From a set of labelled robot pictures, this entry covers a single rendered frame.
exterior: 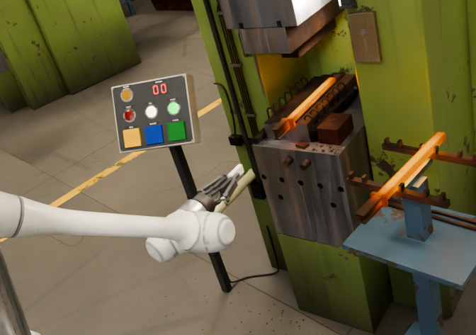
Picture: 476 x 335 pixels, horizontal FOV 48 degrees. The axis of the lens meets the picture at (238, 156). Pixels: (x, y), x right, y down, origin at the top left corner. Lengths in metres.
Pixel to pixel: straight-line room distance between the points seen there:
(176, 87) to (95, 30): 4.41
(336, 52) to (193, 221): 1.21
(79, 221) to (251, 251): 1.77
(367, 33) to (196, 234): 0.88
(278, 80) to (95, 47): 4.48
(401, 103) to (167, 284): 1.70
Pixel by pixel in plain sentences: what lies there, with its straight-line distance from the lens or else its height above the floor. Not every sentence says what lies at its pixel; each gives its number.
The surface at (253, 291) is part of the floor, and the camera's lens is 2.82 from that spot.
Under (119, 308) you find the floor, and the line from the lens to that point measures 3.07.
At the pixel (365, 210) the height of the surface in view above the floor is 1.00.
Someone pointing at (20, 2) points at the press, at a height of 1.12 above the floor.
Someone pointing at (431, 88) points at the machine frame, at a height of 1.07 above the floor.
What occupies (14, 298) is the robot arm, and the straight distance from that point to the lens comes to 1.63.
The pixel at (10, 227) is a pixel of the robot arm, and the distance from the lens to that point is 1.34.
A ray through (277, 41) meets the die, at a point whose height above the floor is 1.32.
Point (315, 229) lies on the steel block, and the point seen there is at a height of 0.54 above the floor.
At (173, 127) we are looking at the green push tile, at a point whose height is 1.02.
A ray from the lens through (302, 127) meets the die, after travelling 2.01.
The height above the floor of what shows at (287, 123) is 1.00.
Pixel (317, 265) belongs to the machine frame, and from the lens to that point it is 2.36.
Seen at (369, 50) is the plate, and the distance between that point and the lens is 1.88.
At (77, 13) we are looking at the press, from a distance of 6.49.
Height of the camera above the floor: 1.90
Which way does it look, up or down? 29 degrees down
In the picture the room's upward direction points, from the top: 17 degrees counter-clockwise
